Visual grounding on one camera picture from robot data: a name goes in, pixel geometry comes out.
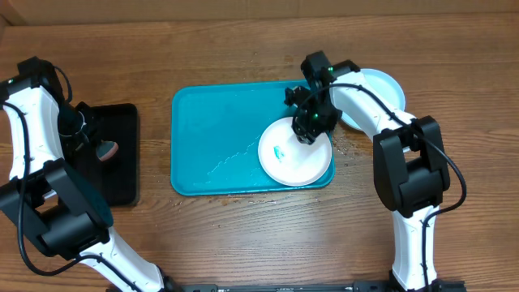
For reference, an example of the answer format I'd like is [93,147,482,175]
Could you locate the black orange sponge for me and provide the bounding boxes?
[96,140,118,161]

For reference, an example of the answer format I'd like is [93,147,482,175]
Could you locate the white plate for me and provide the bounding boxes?
[258,117,332,187]

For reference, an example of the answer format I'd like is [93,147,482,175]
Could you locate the light blue plate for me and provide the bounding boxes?
[329,69,414,140]

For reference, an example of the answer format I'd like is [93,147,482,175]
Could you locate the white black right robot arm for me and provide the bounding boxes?
[285,51,450,291]

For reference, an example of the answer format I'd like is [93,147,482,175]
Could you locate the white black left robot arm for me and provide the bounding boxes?
[1,57,178,291]

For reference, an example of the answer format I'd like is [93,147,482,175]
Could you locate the black rectangular tray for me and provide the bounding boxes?
[61,102,139,206]

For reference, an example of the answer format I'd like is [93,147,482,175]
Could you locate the teal plastic serving tray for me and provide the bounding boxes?
[169,79,337,197]

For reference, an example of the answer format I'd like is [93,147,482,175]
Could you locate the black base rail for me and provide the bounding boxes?
[151,281,467,292]

